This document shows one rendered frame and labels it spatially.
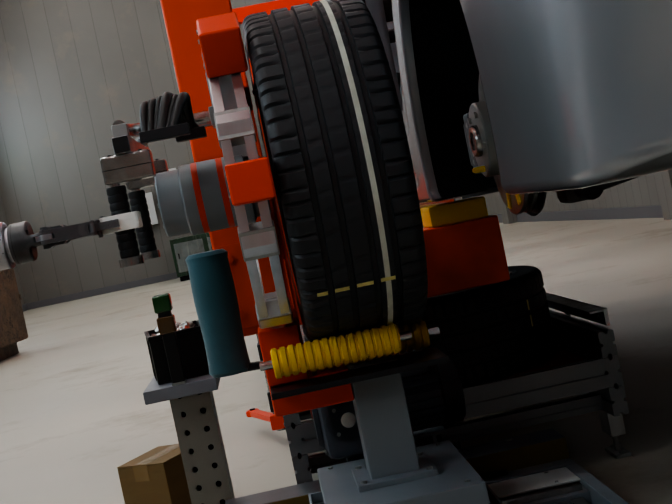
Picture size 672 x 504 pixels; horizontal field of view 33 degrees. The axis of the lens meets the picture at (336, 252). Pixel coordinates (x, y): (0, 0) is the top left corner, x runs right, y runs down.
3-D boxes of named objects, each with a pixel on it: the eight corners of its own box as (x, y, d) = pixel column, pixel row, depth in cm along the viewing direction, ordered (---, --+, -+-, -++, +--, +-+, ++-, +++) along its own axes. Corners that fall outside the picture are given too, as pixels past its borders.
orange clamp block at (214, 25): (248, 71, 204) (240, 26, 199) (206, 80, 204) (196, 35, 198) (244, 54, 210) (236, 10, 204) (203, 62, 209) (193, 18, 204)
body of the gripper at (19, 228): (20, 264, 208) (70, 254, 209) (10, 266, 200) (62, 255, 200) (11, 224, 208) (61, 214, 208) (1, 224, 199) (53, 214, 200)
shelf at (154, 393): (218, 389, 258) (215, 376, 258) (145, 405, 257) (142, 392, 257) (224, 365, 301) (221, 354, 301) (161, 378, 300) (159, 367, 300)
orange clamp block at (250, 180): (276, 198, 197) (276, 197, 188) (231, 207, 196) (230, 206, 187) (267, 158, 196) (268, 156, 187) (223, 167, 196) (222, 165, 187)
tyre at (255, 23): (339, -51, 234) (376, 215, 270) (228, -30, 233) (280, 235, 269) (407, 73, 179) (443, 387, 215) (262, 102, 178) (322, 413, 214)
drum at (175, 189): (273, 219, 217) (258, 147, 216) (164, 241, 215) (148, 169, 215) (272, 219, 231) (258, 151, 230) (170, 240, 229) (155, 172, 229)
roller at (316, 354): (416, 351, 211) (410, 321, 211) (262, 384, 210) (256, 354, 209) (412, 347, 217) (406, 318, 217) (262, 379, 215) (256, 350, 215)
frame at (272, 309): (296, 331, 197) (233, 26, 195) (260, 339, 197) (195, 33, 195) (288, 307, 252) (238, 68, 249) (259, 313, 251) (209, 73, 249)
